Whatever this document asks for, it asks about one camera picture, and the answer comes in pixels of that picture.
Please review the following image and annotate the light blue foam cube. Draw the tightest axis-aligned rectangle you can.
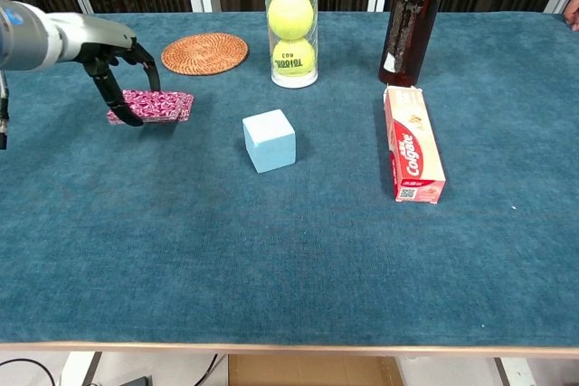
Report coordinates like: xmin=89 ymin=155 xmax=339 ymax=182
xmin=242 ymin=108 xmax=298 ymax=174

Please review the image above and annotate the black floor cable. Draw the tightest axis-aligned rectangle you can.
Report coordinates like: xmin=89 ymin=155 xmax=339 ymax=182
xmin=193 ymin=353 xmax=223 ymax=386
xmin=0 ymin=357 xmax=61 ymax=386

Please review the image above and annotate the brown liquid plastic bottle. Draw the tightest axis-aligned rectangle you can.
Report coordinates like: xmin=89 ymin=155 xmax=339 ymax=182
xmin=377 ymin=0 xmax=444 ymax=88

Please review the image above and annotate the clear plastic ball tube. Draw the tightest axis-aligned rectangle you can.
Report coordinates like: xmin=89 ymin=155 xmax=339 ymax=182
xmin=261 ymin=0 xmax=319 ymax=89

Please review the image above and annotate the blue velvet table cloth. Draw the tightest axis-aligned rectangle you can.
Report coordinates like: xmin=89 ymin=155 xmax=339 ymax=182
xmin=0 ymin=10 xmax=579 ymax=347

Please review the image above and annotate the red Colgate toothpaste box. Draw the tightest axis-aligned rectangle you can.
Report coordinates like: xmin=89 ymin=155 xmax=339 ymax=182
xmin=382 ymin=85 xmax=448 ymax=204

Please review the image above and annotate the round woven rattan coaster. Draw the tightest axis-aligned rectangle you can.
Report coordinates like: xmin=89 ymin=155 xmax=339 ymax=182
xmin=160 ymin=32 xmax=251 ymax=76

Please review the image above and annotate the robot left five-finger hand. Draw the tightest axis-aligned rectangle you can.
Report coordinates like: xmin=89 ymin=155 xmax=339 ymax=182
xmin=56 ymin=13 xmax=162 ymax=128

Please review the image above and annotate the person's right hand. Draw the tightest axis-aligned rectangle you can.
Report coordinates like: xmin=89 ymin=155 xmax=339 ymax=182
xmin=564 ymin=0 xmax=579 ymax=33

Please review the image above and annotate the yellow tennis ball with print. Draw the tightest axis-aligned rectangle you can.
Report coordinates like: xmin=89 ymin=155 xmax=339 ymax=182
xmin=271 ymin=38 xmax=316 ymax=77

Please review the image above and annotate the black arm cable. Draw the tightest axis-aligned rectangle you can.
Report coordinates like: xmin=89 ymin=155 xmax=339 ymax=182
xmin=0 ymin=70 xmax=10 ymax=151

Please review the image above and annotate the brown cardboard box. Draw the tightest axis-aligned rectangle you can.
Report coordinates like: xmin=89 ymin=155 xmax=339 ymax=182
xmin=227 ymin=353 xmax=404 ymax=386

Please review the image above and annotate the white table leg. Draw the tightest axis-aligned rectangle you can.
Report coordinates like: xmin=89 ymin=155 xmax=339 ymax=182
xmin=60 ymin=351 xmax=103 ymax=386
xmin=494 ymin=356 xmax=531 ymax=386

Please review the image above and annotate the plain yellow tennis ball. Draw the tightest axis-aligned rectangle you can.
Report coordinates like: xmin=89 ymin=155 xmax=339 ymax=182
xmin=267 ymin=0 xmax=315 ymax=42

